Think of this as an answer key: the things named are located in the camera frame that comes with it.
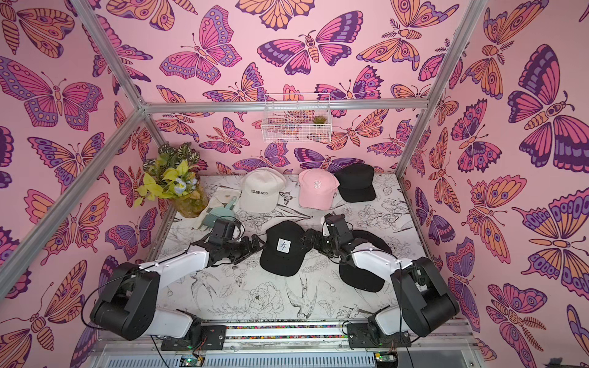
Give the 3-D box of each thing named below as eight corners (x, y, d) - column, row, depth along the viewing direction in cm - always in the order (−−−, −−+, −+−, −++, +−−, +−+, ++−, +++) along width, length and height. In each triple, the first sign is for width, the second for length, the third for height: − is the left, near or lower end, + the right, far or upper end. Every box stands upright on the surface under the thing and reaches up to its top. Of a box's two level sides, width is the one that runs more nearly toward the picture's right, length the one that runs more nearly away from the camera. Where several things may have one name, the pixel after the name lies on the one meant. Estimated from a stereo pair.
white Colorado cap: (239, 212, 108) (233, 198, 100) (245, 182, 121) (240, 167, 112) (284, 212, 108) (282, 198, 100) (285, 182, 120) (284, 167, 112)
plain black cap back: (339, 204, 111) (340, 196, 106) (334, 170, 125) (335, 162, 121) (378, 204, 111) (381, 196, 106) (368, 170, 125) (371, 162, 120)
